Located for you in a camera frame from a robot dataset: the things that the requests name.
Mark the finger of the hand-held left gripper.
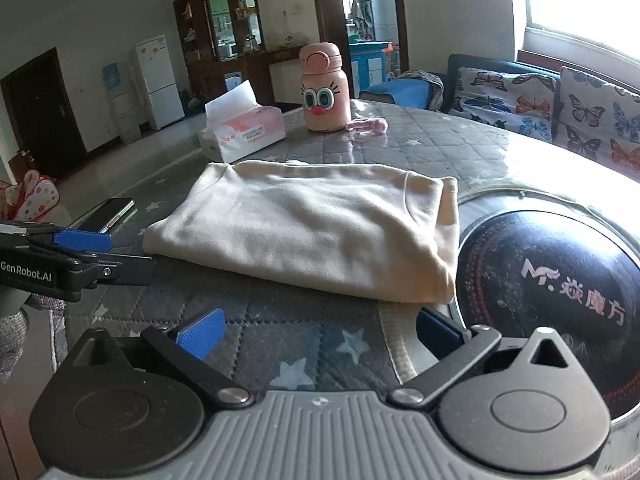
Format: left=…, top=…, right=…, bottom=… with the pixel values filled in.
left=30, top=227, right=114, bottom=253
left=74, top=254, right=157, bottom=291

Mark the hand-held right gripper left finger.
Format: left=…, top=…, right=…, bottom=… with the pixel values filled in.
left=65, top=307, right=256, bottom=408

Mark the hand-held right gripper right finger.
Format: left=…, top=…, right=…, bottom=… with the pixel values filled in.
left=389, top=306, right=588, bottom=409

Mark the cream knit garment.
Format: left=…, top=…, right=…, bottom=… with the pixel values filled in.
left=142, top=159, right=460, bottom=305

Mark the person's left hand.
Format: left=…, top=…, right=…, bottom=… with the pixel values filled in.
left=0, top=294, right=68, bottom=376

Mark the black smartphone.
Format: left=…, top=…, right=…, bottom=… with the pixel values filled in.
left=77, top=197, right=136, bottom=235

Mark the black round induction cooker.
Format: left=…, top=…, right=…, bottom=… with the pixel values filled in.
left=378, top=182, right=640, bottom=480

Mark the dark wooden door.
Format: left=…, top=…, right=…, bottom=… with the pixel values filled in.
left=0, top=47, right=88, bottom=176

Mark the white water dispenser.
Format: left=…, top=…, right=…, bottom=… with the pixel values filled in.
left=102, top=62, right=143, bottom=143

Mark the white refrigerator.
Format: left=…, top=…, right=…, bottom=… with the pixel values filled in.
left=131, top=35, right=186, bottom=131

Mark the white tissue box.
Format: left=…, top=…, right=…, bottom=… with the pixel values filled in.
left=196, top=80, right=287, bottom=163

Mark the butterfly print cushion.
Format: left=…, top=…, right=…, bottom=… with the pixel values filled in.
left=447, top=67, right=558, bottom=141
left=552, top=66, right=640, bottom=181

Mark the blue blanket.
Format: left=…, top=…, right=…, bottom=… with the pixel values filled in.
left=360, top=80, right=433, bottom=110

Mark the dark wooden display cabinet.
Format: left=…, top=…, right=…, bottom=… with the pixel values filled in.
left=172, top=0, right=321, bottom=106

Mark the grey patterned cloth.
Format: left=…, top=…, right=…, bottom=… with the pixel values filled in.
left=395, top=70, right=446, bottom=111

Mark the pink cartoon face bottle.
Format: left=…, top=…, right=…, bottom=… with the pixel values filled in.
left=298, top=42, right=349, bottom=133

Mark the blue storage cabinet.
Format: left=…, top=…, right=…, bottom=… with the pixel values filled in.
left=348, top=40, right=401, bottom=98

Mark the dark blue sofa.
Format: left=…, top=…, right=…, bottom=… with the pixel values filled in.
left=360, top=52, right=640, bottom=186

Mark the pink bottle strap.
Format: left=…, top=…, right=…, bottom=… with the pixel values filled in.
left=345, top=116, right=388, bottom=137

